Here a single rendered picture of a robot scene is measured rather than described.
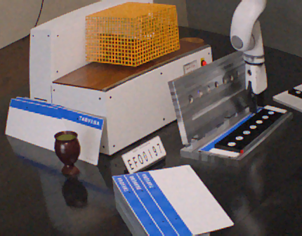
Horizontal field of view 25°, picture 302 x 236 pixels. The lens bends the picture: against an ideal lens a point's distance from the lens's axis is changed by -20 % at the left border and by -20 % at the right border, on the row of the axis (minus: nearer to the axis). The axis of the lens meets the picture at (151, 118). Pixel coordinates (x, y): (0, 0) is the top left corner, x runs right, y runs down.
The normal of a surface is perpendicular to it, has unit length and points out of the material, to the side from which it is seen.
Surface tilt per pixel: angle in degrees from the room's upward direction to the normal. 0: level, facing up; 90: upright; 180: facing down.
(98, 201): 0
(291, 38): 90
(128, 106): 90
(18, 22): 90
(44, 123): 63
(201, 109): 76
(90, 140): 69
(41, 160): 0
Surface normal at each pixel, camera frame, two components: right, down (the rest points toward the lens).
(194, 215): -0.05, -0.94
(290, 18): -0.62, 0.30
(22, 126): -0.52, -0.14
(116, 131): 0.81, 0.17
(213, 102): 0.77, -0.06
